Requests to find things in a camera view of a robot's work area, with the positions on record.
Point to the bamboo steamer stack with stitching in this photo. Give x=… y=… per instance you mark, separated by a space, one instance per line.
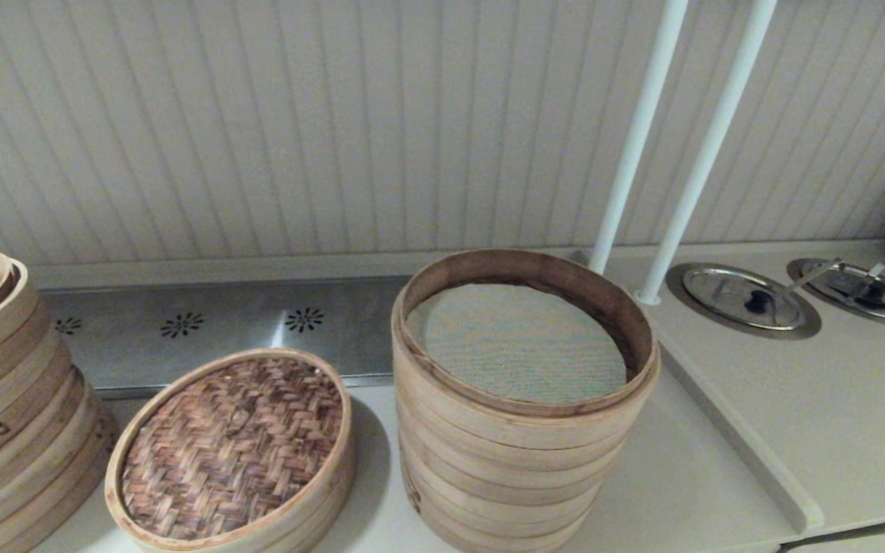
x=12 y=430

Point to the woven bamboo steamer lid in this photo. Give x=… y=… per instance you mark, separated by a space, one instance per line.
x=235 y=445

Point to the single bamboo steamer tray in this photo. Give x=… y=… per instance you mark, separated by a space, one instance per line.
x=335 y=499

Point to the stainless steel perforated steam plate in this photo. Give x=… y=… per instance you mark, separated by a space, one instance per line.
x=243 y=315

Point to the tall bamboo steamer stack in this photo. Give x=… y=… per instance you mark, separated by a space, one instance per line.
x=504 y=476

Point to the grey-green mesh steamer liner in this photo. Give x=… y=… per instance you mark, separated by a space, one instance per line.
x=519 y=346

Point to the white metal pole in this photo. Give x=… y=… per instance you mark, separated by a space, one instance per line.
x=634 y=130
x=707 y=138

